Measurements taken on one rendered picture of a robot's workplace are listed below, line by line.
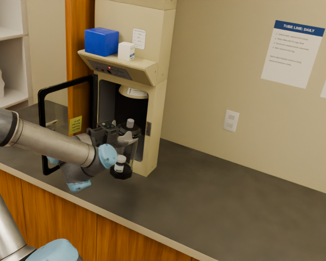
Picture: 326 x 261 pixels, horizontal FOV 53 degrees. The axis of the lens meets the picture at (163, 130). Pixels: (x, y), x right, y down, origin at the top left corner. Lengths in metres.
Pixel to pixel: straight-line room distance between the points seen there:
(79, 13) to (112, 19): 0.14
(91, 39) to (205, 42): 0.62
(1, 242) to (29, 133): 0.28
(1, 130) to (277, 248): 1.06
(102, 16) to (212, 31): 0.56
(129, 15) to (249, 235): 1.00
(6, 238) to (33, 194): 0.81
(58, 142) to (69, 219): 0.74
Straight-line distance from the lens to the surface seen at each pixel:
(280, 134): 1.77
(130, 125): 1.34
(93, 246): 1.67
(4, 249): 0.95
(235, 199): 1.59
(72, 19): 1.47
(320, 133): 1.75
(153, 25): 1.35
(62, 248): 0.84
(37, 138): 0.95
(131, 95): 1.49
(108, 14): 1.45
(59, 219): 1.71
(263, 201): 1.63
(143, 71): 1.28
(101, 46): 1.37
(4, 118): 0.90
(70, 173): 1.16
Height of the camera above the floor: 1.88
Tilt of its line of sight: 27 degrees down
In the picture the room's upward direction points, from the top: 7 degrees clockwise
